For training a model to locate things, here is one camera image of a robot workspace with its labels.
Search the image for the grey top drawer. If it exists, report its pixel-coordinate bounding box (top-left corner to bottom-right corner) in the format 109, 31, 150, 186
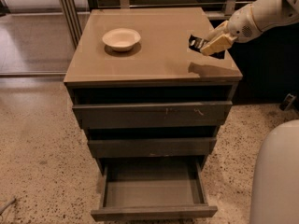
73, 101, 232, 129

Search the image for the black caster wheel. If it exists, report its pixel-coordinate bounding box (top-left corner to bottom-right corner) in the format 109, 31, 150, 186
279, 93, 297, 111

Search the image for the grey cable on floor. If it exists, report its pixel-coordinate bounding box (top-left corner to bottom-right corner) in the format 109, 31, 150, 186
0, 197, 18, 217

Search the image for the grey drawer cabinet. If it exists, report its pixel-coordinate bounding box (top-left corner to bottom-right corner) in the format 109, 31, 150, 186
64, 7, 242, 169

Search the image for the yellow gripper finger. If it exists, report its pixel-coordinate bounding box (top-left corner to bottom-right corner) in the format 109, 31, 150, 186
205, 21, 228, 42
200, 34, 236, 56

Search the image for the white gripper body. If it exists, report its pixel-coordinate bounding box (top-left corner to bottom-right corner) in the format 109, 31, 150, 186
228, 5, 262, 43

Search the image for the grey metal frame post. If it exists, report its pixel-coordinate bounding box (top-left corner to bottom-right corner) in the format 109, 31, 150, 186
59, 0, 82, 49

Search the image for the grey open bottom drawer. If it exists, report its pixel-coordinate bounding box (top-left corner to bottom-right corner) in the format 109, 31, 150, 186
91, 157, 218, 221

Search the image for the grey middle drawer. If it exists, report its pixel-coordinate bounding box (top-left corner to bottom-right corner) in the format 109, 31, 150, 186
88, 137, 216, 158

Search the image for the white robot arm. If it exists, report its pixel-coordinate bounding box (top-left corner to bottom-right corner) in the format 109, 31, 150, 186
200, 0, 299, 224

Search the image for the white ceramic bowl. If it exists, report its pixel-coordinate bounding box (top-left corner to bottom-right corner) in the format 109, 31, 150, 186
102, 28, 141, 52

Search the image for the black rxbar chocolate bar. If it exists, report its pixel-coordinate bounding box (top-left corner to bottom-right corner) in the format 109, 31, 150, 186
189, 35, 225, 59

